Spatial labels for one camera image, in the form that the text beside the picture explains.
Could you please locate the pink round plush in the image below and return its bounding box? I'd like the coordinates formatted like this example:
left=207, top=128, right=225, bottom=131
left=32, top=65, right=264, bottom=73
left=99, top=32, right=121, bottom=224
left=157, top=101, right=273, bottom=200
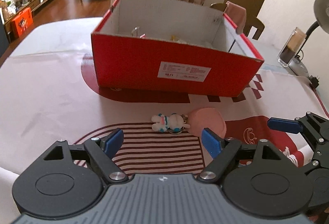
left=187, top=107, right=227, bottom=138

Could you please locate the black power plug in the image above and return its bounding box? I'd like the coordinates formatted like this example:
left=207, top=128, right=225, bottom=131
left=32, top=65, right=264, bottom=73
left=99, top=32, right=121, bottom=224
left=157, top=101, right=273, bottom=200
left=308, top=75, right=319, bottom=89

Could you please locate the grey desk lamp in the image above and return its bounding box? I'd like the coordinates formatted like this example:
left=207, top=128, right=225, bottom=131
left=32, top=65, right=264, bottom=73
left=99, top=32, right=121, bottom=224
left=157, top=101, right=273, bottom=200
left=289, top=0, right=329, bottom=78

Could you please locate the red cardboard shoe box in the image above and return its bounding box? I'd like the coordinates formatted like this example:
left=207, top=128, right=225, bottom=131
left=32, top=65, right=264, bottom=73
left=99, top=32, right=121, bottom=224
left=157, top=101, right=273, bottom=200
left=91, top=0, right=264, bottom=97

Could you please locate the wooden chair with towel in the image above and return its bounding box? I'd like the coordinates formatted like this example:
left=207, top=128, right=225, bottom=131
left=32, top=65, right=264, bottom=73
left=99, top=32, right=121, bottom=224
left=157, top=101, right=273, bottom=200
left=210, top=3, right=265, bottom=40

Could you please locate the pink towel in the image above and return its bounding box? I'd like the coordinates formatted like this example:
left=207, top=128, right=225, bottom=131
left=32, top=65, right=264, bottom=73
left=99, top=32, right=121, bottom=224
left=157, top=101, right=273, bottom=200
left=224, top=1, right=247, bottom=34

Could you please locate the orange gift box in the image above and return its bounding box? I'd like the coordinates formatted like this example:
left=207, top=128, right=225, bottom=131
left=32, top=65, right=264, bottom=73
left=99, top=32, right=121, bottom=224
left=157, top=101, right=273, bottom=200
left=11, top=7, right=34, bottom=39

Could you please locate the white rabbit keychain toy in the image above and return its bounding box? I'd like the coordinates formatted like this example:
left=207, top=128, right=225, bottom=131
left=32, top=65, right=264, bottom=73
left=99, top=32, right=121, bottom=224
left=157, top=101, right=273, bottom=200
left=151, top=114, right=191, bottom=134

